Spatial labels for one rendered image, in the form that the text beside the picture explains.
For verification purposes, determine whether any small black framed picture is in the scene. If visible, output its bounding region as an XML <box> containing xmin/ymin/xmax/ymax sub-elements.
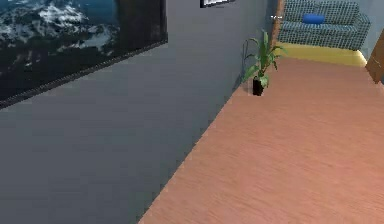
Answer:
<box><xmin>199</xmin><ymin>0</ymin><xmax>236</xmax><ymax>9</ymax></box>

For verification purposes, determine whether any checked grey sofa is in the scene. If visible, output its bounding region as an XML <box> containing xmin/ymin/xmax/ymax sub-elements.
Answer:
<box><xmin>277</xmin><ymin>0</ymin><xmax>372</xmax><ymax>52</ymax></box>

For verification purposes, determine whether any framed mountain landscape picture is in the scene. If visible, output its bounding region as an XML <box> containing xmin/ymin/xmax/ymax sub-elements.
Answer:
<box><xmin>0</xmin><ymin>0</ymin><xmax>169</xmax><ymax>110</ymax></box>

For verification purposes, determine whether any green house plant black pot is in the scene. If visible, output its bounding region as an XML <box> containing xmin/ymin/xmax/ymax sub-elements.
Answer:
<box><xmin>242</xmin><ymin>29</ymin><xmax>288</xmax><ymax>97</ymax></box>

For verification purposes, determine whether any brown wooden door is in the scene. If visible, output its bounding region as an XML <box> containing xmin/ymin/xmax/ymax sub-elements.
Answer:
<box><xmin>365</xmin><ymin>29</ymin><xmax>384</xmax><ymax>85</ymax></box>

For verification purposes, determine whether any blue pillow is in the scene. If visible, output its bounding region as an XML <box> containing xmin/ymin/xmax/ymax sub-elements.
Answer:
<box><xmin>302</xmin><ymin>13</ymin><xmax>326</xmax><ymax>25</ymax></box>

